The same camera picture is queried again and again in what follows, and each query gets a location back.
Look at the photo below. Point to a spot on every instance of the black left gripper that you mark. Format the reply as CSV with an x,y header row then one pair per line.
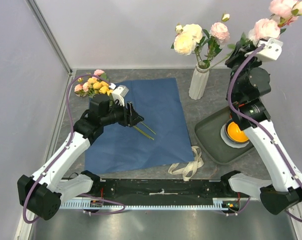
x,y
130,117

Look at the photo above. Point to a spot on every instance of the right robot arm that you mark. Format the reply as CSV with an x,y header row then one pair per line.
x,y
248,83

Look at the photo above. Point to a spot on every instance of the cream white rose stem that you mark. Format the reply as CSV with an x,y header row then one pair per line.
x,y
189,40

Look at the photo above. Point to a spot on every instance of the blue wrapping paper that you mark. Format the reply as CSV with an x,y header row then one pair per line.
x,y
125,148

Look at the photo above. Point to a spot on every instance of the white plate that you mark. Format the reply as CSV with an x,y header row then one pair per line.
x,y
229,142

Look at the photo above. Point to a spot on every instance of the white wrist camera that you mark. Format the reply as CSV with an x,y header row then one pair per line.
x,y
119,94
271,51

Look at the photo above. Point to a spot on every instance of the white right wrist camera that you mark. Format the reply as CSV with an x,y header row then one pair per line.
x,y
271,51

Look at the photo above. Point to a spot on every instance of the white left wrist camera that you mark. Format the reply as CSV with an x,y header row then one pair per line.
x,y
119,94

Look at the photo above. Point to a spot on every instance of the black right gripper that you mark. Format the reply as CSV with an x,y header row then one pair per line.
x,y
241,52

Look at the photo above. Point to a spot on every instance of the white ribbed vase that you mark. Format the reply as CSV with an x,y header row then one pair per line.
x,y
198,82

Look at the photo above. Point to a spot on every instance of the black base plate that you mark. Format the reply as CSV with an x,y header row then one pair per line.
x,y
161,192

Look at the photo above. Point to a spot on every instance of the cream ribbon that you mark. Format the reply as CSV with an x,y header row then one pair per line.
x,y
191,168

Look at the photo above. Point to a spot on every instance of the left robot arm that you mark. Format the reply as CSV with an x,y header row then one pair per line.
x,y
44,192

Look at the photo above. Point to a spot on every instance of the dark green tray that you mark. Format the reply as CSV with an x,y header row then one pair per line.
x,y
208,134

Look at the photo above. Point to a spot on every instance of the orange bowl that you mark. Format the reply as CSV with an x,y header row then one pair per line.
x,y
235,133

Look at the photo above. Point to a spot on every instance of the double pink rose stem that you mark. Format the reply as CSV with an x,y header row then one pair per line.
x,y
283,13

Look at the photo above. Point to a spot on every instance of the pink rose stem with bud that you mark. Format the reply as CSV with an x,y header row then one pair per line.
x,y
216,39

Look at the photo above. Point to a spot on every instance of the artificial flower bouquet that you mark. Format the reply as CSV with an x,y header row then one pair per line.
x,y
93,85

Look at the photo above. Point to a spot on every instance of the slotted cable duct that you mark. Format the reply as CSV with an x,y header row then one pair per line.
x,y
88,204

